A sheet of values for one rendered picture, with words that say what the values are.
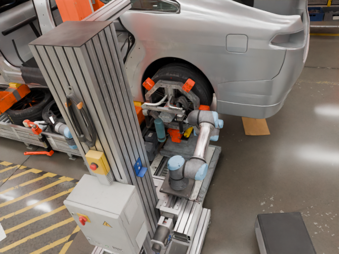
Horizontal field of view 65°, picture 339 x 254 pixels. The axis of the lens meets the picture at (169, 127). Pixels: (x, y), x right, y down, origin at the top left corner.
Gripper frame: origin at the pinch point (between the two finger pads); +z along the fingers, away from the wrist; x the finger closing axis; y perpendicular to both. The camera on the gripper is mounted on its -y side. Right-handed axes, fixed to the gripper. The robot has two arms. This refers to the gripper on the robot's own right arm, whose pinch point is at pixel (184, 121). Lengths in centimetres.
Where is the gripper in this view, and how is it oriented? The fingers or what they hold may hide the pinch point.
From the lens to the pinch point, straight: 250.3
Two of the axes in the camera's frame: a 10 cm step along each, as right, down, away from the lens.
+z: -9.2, -1.2, 3.7
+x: -3.7, 5.2, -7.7
